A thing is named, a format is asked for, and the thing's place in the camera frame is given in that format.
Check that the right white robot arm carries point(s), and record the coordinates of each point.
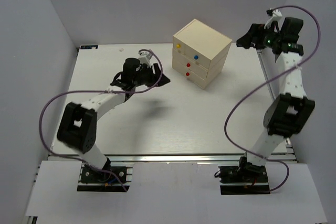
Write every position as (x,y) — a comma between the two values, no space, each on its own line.
(291,109)

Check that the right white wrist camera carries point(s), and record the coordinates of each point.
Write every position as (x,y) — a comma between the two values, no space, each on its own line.
(274,16)

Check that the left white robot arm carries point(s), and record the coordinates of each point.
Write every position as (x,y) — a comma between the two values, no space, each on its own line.
(78,125)

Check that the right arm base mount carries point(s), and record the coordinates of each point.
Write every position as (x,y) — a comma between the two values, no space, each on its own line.
(243,179)

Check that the aluminium front rail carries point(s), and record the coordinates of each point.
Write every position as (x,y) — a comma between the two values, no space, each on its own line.
(186,158)

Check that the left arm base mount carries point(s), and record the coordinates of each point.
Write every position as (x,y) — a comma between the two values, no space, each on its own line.
(91,180)

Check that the left blue label sticker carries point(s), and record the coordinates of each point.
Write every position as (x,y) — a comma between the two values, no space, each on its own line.
(88,47)

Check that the cream drawer cabinet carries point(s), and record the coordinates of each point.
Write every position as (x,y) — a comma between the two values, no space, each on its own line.
(196,34)

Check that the aluminium rail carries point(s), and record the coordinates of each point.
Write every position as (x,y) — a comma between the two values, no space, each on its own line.
(186,158)
(266,77)

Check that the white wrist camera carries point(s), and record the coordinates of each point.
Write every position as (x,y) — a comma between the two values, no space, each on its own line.
(145,57)
(274,16)

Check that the blue knob drawer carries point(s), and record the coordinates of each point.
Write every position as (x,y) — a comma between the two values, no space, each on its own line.
(203,55)

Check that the yellow knob drawer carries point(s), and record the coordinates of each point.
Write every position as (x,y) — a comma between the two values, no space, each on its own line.
(179,45)

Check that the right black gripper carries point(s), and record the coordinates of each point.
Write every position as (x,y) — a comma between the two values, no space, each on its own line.
(254,35)

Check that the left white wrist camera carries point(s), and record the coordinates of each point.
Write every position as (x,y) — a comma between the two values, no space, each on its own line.
(145,57)

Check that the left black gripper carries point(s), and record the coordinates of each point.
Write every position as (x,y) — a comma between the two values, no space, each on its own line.
(154,74)

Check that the aluminium right rail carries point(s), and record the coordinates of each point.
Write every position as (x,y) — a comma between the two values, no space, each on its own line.
(266,77)

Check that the red knob drawer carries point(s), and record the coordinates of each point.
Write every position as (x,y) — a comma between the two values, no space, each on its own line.
(190,64)
(188,74)

